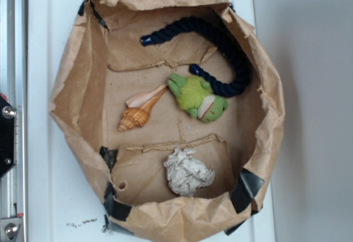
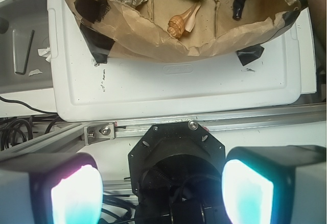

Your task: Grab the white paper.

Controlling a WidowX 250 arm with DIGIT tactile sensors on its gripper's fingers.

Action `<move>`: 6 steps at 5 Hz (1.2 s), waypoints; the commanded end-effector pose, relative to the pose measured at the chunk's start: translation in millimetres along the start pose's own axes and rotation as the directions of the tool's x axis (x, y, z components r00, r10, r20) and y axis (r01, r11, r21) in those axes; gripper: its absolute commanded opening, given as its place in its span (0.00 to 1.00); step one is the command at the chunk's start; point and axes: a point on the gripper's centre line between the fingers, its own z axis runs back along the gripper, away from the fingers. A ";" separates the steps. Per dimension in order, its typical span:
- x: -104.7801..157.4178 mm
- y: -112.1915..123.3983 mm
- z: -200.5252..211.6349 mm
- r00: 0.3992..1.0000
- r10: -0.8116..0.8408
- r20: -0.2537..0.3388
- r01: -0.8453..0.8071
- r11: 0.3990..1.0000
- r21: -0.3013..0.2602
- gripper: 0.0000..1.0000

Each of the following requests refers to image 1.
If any aluminium frame rail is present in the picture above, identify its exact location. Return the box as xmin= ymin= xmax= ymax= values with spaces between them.
xmin=1 ymin=0 xmax=28 ymax=241

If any black mounting bracket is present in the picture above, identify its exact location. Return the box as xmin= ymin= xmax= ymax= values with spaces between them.
xmin=0 ymin=93 xmax=17 ymax=179

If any brown paper bag bin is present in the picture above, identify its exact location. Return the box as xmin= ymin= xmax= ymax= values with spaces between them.
xmin=50 ymin=0 xmax=285 ymax=241

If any green plush frog toy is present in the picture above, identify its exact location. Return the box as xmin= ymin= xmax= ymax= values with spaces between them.
xmin=167 ymin=73 xmax=228 ymax=123

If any dark blue rope toy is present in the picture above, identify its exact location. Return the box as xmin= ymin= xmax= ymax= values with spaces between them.
xmin=141 ymin=17 xmax=250 ymax=98

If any crumpled white paper ball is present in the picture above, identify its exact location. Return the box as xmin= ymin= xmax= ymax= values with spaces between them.
xmin=163 ymin=147 xmax=216 ymax=197

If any orange spiral seashell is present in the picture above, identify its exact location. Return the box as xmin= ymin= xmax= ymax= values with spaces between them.
xmin=118 ymin=84 xmax=168 ymax=131

